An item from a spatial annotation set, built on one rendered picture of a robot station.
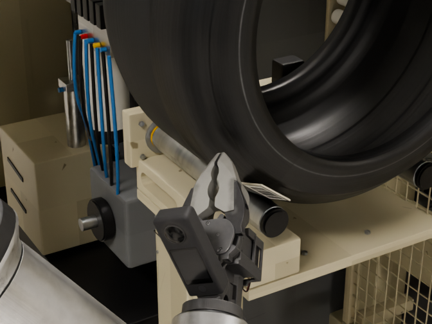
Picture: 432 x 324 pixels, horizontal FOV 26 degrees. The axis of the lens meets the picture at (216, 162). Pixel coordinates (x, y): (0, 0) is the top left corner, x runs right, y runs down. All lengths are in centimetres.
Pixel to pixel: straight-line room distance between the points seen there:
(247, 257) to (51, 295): 43
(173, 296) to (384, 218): 50
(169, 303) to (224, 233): 79
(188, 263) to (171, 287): 78
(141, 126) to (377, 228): 41
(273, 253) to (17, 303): 66
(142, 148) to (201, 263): 53
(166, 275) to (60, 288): 110
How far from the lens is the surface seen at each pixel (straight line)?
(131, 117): 153
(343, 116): 156
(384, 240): 147
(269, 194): 126
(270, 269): 134
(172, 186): 148
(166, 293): 187
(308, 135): 154
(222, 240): 110
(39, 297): 73
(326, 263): 140
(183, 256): 106
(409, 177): 146
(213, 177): 116
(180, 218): 103
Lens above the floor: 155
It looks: 26 degrees down
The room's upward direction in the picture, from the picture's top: straight up
